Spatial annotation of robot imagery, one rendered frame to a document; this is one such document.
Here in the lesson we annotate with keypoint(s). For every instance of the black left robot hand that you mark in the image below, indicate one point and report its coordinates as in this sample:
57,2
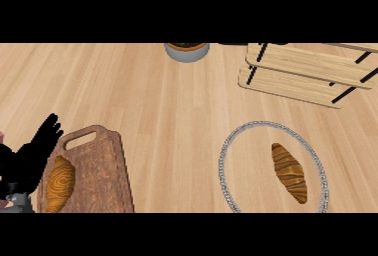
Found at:
29,156

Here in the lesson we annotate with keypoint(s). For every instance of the dark brown croissant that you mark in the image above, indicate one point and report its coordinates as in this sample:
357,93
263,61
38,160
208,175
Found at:
289,172

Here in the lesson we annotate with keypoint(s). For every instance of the oval placemat with grey rim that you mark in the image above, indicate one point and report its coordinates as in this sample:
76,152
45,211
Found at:
245,166

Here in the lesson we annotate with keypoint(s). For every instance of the brown wooden cutting board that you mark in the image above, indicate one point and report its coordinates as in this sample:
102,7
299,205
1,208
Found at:
100,173

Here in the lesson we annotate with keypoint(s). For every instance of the golden brown croissant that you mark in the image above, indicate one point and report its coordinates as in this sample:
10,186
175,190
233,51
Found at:
59,183

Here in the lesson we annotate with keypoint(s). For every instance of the grey plant pot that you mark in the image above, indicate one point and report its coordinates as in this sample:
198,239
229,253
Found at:
186,52

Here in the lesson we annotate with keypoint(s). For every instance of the pale wooden tiered shelf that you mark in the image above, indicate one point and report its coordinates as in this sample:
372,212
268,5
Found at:
304,75

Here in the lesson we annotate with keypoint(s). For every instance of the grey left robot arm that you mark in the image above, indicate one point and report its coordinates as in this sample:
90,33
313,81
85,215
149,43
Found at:
17,203

